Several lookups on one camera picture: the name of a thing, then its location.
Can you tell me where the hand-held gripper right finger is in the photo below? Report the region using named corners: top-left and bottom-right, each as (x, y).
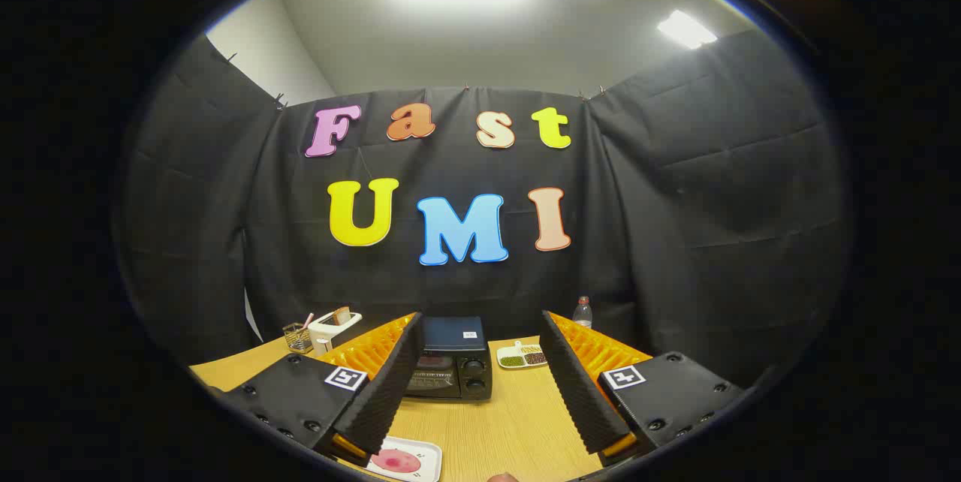
top-left (539, 309), bottom-right (746, 468)

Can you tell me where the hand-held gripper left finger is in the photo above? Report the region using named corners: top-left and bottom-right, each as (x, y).
top-left (218, 311), bottom-right (426, 468)

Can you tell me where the white square plate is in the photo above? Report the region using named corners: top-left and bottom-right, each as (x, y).
top-left (368, 435), bottom-right (443, 482)

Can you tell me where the pink meat slice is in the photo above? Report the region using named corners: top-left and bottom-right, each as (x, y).
top-left (372, 448), bottom-right (423, 475)

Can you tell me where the black toaster oven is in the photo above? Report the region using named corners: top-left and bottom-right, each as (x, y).
top-left (404, 317), bottom-right (494, 402)

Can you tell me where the white bread toaster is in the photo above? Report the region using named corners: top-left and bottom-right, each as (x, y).
top-left (308, 309), bottom-right (363, 355)

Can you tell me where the white divided bean dish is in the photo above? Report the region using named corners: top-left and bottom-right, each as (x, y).
top-left (496, 341), bottom-right (549, 370)

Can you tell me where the small ceiling light panel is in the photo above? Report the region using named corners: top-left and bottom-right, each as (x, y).
top-left (658, 10), bottom-right (718, 50)

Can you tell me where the wire mesh pen holder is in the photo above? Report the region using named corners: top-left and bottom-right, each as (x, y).
top-left (282, 322), bottom-right (313, 354)

